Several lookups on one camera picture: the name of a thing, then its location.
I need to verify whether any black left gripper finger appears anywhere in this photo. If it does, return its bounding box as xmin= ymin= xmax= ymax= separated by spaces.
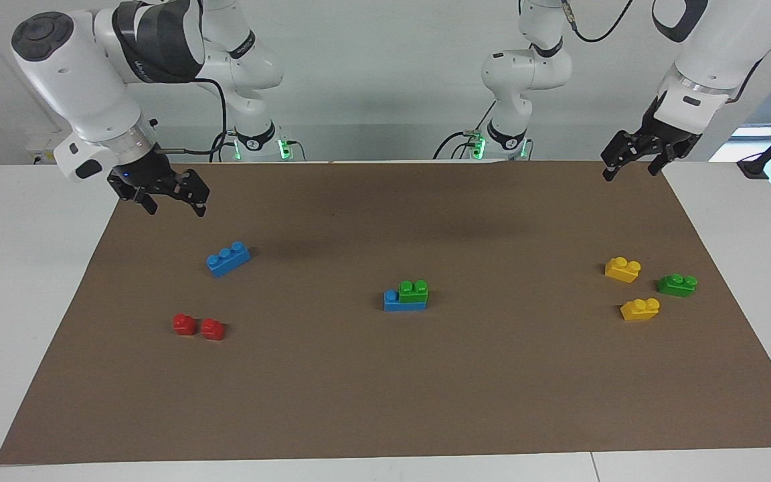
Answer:
xmin=648 ymin=149 xmax=677 ymax=177
xmin=601 ymin=134 xmax=630 ymax=182

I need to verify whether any blue three-stud toy block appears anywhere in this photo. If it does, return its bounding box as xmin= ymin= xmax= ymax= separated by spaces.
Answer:
xmin=383 ymin=289 xmax=428 ymax=312
xmin=207 ymin=242 xmax=251 ymax=278

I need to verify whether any yellow two-stud toy block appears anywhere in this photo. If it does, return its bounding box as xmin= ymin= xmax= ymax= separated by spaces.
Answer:
xmin=604 ymin=257 xmax=642 ymax=283
xmin=620 ymin=298 xmax=661 ymax=321

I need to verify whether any brown table mat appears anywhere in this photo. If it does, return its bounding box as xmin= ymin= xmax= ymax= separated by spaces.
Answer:
xmin=0 ymin=161 xmax=771 ymax=465

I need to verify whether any black base cable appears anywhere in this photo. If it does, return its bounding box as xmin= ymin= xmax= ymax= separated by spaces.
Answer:
xmin=434 ymin=100 xmax=497 ymax=161
xmin=210 ymin=131 xmax=306 ymax=163

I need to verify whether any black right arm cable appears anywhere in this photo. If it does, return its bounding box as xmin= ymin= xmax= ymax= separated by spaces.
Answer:
xmin=158 ymin=78 xmax=229 ymax=156

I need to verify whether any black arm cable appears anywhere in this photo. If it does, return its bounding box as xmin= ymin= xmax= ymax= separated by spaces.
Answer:
xmin=158 ymin=78 xmax=229 ymax=156
xmin=563 ymin=0 xmax=771 ymax=104

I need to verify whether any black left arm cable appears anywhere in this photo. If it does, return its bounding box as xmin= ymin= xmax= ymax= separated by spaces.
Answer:
xmin=563 ymin=0 xmax=771 ymax=104

